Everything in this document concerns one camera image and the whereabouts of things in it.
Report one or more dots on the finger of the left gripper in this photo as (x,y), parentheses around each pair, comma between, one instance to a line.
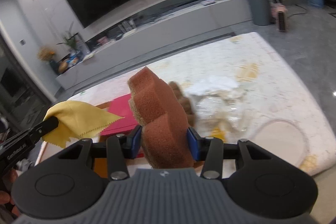
(18,147)

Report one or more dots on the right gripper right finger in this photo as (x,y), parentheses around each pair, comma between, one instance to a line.
(209,150)

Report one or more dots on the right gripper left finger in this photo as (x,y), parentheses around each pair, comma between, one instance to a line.
(119,148)

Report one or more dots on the clear bubble wrap bag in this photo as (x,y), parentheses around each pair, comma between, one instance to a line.
(226,115)

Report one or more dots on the brown flower-shaped sponge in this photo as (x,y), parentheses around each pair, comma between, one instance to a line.
(163,120)

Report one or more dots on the yellow microfiber cloth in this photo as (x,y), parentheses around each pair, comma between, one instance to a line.
(77,120)

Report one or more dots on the white paper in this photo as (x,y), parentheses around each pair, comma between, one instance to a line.
(223,87)

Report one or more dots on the red box lid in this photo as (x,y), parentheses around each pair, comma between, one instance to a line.
(120,107)

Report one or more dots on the brown knotted plush cushion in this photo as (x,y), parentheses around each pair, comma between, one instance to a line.
(184,101)

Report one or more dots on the yellow flower vase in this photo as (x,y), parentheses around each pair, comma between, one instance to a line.
(47,54)

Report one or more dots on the white wifi router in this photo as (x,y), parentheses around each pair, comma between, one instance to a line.
(127,27)

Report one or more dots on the grey tv console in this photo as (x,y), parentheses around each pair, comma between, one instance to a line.
(175,27)

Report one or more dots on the pink space heater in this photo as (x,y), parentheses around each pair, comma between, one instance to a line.
(279,14)

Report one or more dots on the grey trash bin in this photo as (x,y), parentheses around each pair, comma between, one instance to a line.
(260,10)

